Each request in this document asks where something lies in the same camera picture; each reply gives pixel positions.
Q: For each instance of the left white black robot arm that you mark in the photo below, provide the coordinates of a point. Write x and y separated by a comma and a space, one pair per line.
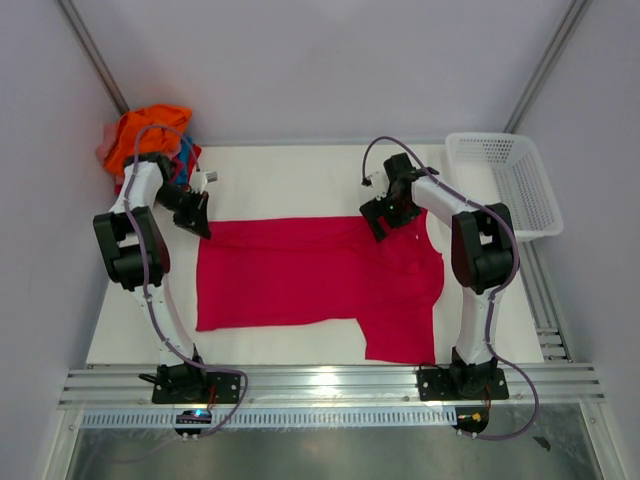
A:
137, 257

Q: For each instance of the right corner metal post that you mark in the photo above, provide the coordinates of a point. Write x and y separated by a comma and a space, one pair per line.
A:
549, 59

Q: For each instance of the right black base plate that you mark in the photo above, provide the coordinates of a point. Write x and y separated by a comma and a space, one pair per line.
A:
439, 384

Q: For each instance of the left corner metal post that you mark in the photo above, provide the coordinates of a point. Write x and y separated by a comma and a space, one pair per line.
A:
79, 29

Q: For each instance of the blue t-shirt in pile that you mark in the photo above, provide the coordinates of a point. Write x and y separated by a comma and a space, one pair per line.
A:
185, 161

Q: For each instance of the aluminium front rail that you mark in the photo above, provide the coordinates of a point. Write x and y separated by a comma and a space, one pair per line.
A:
120, 386

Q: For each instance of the orange folded t-shirt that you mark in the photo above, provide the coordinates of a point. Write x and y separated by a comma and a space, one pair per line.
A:
170, 122

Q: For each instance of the corner metal post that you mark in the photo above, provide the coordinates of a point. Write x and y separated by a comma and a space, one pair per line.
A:
79, 29
549, 59

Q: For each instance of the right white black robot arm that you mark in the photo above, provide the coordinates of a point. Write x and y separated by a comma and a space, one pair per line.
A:
483, 258

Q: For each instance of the right controller board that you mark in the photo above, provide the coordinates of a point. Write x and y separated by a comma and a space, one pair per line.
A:
471, 421

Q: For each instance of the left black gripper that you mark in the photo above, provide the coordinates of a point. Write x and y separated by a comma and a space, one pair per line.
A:
196, 219

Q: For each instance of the slotted grey cable duct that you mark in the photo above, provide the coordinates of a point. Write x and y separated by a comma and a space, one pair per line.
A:
331, 417

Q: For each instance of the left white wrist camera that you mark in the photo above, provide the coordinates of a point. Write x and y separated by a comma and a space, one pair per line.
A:
200, 179

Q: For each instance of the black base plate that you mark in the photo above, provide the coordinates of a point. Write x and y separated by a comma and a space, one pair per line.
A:
439, 384
225, 387

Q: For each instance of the red t-shirt at bottom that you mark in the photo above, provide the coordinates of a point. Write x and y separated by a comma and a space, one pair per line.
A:
149, 164

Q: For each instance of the white perforated plastic basket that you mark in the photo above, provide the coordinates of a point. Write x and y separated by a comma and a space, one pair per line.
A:
507, 168

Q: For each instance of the magenta pink t-shirt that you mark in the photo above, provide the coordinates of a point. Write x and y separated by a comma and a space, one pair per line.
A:
299, 271

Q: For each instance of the controller board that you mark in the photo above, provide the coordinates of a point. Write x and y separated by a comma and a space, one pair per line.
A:
192, 421
471, 421

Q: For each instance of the left controller board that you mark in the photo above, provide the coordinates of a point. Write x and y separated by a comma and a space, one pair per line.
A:
192, 421

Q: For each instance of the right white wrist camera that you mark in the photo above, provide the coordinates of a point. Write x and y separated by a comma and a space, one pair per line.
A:
378, 181

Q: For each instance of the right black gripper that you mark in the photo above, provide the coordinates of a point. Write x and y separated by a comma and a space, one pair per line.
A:
374, 209

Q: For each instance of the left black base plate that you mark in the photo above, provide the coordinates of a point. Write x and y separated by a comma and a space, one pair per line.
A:
225, 387

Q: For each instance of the pink t-shirt under orange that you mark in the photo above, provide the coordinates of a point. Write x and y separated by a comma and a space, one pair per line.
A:
109, 137

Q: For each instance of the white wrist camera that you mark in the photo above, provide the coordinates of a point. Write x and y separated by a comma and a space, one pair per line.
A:
378, 181
200, 179

